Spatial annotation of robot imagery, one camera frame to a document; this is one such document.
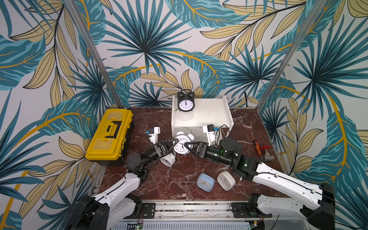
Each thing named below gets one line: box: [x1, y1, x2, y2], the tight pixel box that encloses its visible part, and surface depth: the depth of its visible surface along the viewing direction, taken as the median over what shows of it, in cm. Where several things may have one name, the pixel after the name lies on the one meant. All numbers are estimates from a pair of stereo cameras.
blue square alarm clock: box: [196, 172, 216, 193], surface depth 79 cm
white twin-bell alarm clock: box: [173, 127, 196, 157], surface depth 63 cm
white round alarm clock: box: [160, 152, 176, 168], surface depth 85 cm
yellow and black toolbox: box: [85, 108, 134, 161], surface depth 84 cm
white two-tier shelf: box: [171, 94, 234, 145], surface depth 72 cm
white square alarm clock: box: [216, 170, 237, 192], surface depth 80 cm
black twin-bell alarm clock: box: [177, 89, 196, 112], surface depth 70 cm
